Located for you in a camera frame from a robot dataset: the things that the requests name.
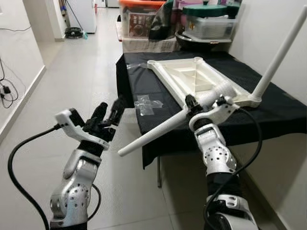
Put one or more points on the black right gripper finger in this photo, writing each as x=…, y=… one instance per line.
x=191, y=102

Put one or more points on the clear plastic container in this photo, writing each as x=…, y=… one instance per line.
x=211, y=28

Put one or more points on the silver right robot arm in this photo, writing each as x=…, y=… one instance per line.
x=216, y=153

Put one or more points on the pink box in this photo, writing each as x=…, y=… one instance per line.
x=189, y=4

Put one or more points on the black folding table frame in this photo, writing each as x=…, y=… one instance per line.
x=159, y=172

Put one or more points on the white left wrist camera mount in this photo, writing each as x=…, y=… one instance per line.
x=72, y=124

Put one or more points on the beige cloth covered table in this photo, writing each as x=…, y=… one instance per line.
x=144, y=45

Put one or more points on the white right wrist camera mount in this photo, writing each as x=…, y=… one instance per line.
x=216, y=112

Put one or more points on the dark metal basin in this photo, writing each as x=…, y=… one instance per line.
x=201, y=44

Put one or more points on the white chest appliance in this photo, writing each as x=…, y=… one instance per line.
x=86, y=14

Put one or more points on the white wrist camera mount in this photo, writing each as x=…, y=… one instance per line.
x=72, y=124
x=216, y=112

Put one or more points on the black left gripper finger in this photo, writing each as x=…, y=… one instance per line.
x=99, y=114
x=117, y=111

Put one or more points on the clear plastic film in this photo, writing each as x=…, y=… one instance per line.
x=139, y=65
x=146, y=104

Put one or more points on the white plastic children table top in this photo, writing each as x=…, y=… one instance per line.
x=192, y=76

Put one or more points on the white plastic table leg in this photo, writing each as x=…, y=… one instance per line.
x=158, y=130
x=283, y=52

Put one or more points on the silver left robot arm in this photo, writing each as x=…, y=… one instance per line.
x=76, y=187

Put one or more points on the green pot lid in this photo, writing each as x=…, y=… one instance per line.
x=205, y=10

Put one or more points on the black tablecloth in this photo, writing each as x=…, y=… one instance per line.
x=278, y=115

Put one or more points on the orange lid storage box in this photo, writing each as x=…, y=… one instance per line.
x=136, y=21

